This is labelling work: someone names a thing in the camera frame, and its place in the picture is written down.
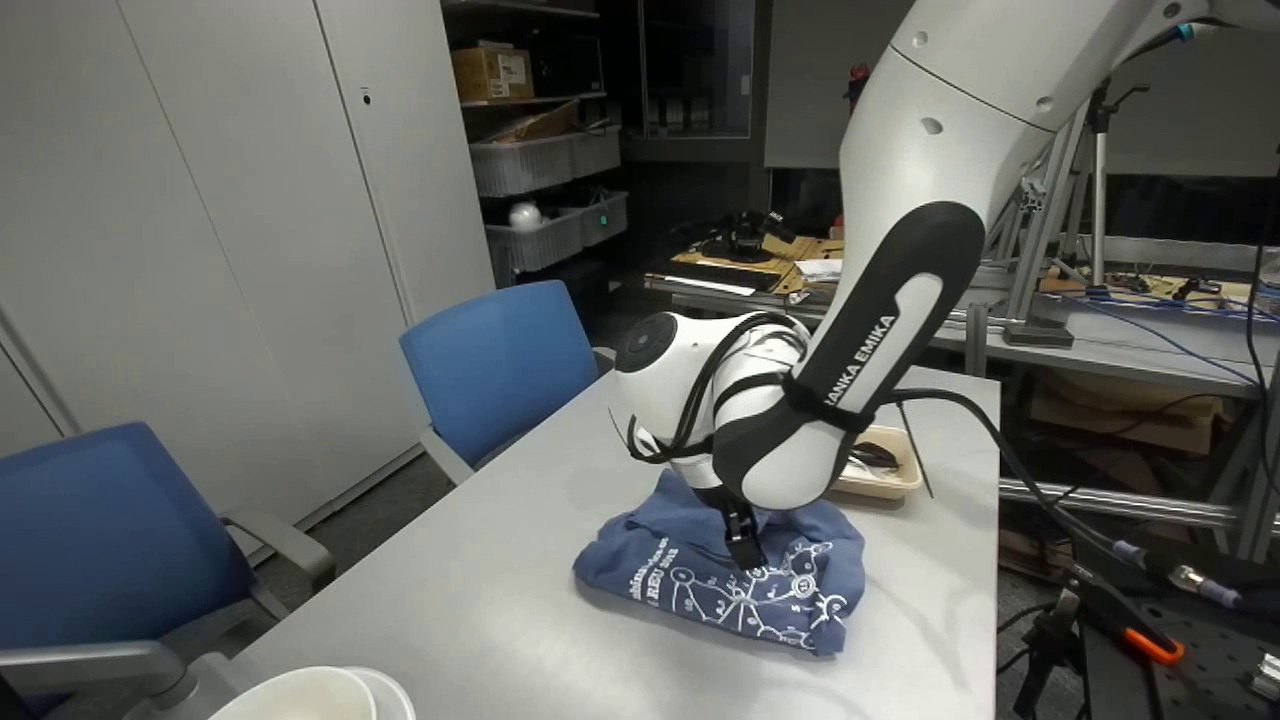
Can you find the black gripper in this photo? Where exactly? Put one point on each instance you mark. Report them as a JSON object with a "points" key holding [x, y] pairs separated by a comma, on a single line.
{"points": [[741, 512]]}

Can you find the blue printed t-shirt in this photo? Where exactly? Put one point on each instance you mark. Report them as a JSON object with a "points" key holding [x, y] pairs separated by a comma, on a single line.
{"points": [[667, 572]]}

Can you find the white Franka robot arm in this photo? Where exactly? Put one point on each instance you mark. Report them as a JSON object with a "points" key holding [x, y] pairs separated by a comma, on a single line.
{"points": [[960, 160]]}

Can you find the beige plastic tray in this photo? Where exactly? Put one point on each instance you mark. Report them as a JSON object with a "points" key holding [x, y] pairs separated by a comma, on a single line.
{"points": [[886, 476]]}

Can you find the black utensil pile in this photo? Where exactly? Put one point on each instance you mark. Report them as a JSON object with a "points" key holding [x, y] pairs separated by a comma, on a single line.
{"points": [[879, 458]]}

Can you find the blue office chair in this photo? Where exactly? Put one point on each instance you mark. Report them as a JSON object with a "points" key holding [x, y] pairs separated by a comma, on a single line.
{"points": [[107, 546], [501, 363]]}

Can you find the grey shelf bin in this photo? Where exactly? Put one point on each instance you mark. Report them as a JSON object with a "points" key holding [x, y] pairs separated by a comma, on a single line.
{"points": [[542, 160], [554, 240]]}

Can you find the white saucer plate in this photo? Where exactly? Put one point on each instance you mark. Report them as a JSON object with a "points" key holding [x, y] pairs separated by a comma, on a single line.
{"points": [[401, 698]]}

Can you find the white round object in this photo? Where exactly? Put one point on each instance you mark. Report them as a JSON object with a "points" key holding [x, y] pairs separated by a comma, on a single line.
{"points": [[524, 213]]}

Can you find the flat cardboard box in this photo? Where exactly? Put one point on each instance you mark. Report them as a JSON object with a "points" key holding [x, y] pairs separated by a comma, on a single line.
{"points": [[1122, 413]]}

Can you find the cluttered workbench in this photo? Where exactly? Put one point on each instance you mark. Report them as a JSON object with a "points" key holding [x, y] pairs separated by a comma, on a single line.
{"points": [[1134, 342]]}

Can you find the white bowl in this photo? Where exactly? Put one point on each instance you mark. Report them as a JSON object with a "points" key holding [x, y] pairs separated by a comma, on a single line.
{"points": [[306, 698]]}

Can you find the grey metal cabinet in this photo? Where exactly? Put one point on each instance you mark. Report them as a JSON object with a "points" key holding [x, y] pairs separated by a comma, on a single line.
{"points": [[201, 202]]}

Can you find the aluminium frame stand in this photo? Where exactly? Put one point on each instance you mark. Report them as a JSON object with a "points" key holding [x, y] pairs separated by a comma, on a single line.
{"points": [[1045, 240]]}

